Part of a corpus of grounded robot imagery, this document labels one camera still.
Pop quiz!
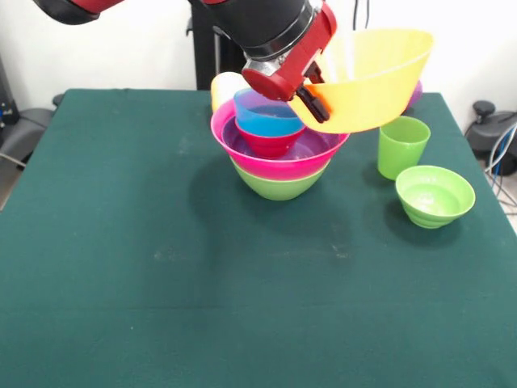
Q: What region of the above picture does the purple bowl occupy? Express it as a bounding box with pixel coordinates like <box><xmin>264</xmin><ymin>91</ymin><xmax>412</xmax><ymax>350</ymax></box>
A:
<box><xmin>221</xmin><ymin>116</ymin><xmax>343</xmax><ymax>159</ymax></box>

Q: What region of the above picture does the small green bowl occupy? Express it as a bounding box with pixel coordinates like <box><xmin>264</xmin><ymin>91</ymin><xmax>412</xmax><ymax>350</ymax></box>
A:
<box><xmin>395</xmin><ymin>164</ymin><xmax>477</xmax><ymax>230</ymax></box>

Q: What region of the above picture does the large pink bowl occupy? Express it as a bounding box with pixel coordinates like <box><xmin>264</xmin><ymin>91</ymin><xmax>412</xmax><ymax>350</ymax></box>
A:
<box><xmin>209</xmin><ymin>99</ymin><xmax>351</xmax><ymax>181</ymax></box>

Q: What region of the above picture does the black robot column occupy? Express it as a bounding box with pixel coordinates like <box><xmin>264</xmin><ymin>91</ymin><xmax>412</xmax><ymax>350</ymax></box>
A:
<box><xmin>185</xmin><ymin>0</ymin><xmax>247</xmax><ymax>91</ymax></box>

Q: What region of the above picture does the small red bowl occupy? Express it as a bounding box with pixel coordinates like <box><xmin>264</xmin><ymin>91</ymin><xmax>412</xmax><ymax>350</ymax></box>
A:
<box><xmin>236</xmin><ymin>123</ymin><xmax>307</xmax><ymax>159</ymax></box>

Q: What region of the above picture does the green cup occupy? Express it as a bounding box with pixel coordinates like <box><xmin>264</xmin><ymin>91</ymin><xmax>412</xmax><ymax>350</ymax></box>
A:
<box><xmin>376</xmin><ymin>116</ymin><xmax>431</xmax><ymax>182</ymax></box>

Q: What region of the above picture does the medium green bowl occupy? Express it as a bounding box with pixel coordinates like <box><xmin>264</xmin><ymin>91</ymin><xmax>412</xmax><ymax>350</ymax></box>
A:
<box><xmin>229</xmin><ymin>155</ymin><xmax>333</xmax><ymax>202</ymax></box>

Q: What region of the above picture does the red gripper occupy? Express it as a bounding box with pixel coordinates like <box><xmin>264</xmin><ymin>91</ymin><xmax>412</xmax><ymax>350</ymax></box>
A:
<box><xmin>241</xmin><ymin>2</ymin><xmax>338</xmax><ymax>124</ymax></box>

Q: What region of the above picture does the yellow cup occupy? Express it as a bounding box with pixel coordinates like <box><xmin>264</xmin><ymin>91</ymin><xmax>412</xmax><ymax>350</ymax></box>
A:
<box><xmin>209</xmin><ymin>71</ymin><xmax>248</xmax><ymax>114</ymax></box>

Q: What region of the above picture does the dark green tablecloth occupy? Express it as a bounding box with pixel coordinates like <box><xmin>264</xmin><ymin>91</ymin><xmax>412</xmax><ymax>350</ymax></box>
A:
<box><xmin>0</xmin><ymin>87</ymin><xmax>517</xmax><ymax>388</ymax></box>

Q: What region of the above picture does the large orange bowl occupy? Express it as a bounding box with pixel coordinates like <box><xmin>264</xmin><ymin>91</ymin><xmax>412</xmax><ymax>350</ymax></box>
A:
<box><xmin>287</xmin><ymin>27</ymin><xmax>435</xmax><ymax>135</ymax></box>

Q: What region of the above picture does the small blue bowl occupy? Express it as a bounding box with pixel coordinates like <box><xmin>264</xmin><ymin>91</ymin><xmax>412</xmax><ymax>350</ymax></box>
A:
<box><xmin>233</xmin><ymin>88</ymin><xmax>306</xmax><ymax>137</ymax></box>

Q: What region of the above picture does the purple cup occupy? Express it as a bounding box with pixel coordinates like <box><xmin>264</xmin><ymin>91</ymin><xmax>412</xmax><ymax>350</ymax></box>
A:
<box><xmin>406</xmin><ymin>79</ymin><xmax>424</xmax><ymax>111</ymax></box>

